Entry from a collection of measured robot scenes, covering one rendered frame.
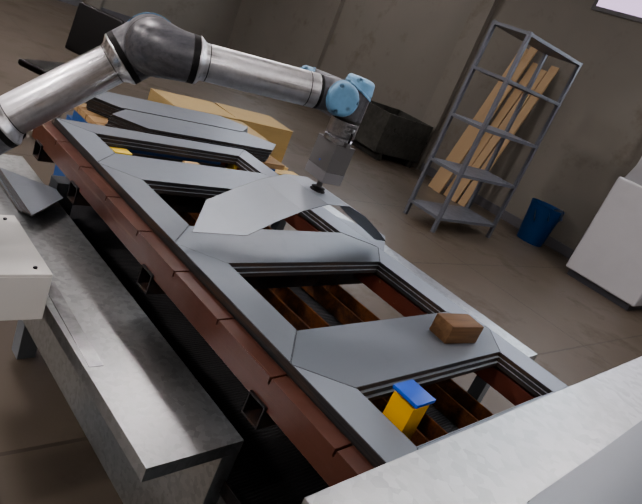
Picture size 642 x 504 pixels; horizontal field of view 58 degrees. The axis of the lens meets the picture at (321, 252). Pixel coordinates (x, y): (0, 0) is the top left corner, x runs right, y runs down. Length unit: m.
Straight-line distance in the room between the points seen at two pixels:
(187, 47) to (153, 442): 0.73
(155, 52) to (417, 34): 8.54
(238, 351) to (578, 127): 7.05
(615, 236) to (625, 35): 2.52
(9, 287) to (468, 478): 0.90
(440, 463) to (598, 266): 6.12
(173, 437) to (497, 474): 0.60
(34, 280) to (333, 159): 0.73
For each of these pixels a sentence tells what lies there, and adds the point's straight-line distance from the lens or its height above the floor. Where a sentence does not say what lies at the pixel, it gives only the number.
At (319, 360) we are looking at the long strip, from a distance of 1.12.
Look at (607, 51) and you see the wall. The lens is 8.02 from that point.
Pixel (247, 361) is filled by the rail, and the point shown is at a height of 0.81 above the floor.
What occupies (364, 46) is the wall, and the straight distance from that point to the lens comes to 10.33.
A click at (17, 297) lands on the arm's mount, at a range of 1.26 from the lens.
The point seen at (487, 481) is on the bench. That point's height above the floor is 1.05.
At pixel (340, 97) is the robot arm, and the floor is 1.28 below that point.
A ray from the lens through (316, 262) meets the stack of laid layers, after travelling 1.55.
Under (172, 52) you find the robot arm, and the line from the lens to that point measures 1.21.
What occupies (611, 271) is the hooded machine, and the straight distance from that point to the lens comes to 6.68.
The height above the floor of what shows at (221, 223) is 0.91.
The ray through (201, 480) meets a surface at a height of 0.57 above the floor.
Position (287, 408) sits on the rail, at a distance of 1.04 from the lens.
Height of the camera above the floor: 1.40
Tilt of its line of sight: 20 degrees down
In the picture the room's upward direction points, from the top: 23 degrees clockwise
